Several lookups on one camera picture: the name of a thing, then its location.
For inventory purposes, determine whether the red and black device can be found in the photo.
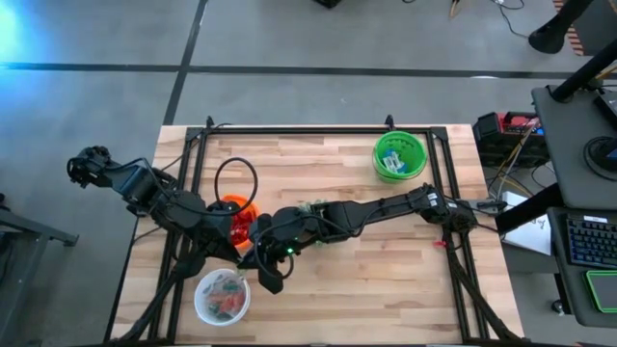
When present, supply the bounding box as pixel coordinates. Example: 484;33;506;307
471;110;550;168

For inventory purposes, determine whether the orange pumpkin face bucket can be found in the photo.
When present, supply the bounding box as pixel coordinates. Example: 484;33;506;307
216;194;262;252

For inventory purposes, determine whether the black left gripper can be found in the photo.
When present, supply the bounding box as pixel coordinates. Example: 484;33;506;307
200;208;244;265

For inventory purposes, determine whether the black pole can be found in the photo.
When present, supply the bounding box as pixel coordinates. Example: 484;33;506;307
549;37;617;103
495;181;565;236

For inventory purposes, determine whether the grey desk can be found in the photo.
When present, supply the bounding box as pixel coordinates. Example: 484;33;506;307
529;84;617;329

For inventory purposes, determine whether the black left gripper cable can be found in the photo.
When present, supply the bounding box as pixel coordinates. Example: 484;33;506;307
213;156;259;213

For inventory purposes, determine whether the black aluminium table frame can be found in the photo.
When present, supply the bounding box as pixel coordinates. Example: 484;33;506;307
103;115;526;347

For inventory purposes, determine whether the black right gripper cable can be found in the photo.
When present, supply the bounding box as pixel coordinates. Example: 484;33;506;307
252;224;296;281

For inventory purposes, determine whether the white plastic bowl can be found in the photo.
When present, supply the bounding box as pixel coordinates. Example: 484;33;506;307
193;268;252;327

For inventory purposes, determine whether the black coiled cable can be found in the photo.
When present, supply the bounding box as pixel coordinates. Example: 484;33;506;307
581;134;617;182

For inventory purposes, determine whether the black desktop device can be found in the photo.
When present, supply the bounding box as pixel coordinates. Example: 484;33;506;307
592;89;617;131

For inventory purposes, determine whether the black side bracket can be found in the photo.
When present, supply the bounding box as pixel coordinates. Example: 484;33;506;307
469;198;507;216

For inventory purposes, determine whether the faux succulent in patterned pot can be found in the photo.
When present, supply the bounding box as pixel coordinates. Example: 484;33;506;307
294;198;344;251

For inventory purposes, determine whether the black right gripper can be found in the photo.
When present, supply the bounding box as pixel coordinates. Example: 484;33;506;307
237;204;323;296

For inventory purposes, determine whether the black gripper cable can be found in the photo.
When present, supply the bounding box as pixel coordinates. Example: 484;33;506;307
213;156;259;213
252;224;296;281

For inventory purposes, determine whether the green plastic bucket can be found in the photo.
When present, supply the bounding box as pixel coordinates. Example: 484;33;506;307
371;129;429;185

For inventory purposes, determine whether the white paper sheet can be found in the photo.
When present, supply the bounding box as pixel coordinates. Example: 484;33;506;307
498;190;553;256

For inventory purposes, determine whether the black pad with green edge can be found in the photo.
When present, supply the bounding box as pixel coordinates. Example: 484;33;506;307
584;268;617;314

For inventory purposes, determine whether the black stand foot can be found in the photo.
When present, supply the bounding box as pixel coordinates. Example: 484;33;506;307
527;0;595;55

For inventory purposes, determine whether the grey metal stand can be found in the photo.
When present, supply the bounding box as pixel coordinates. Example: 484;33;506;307
0;192;81;347

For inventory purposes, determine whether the black keyboard with blue light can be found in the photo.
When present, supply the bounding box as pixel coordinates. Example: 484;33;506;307
564;214;617;270

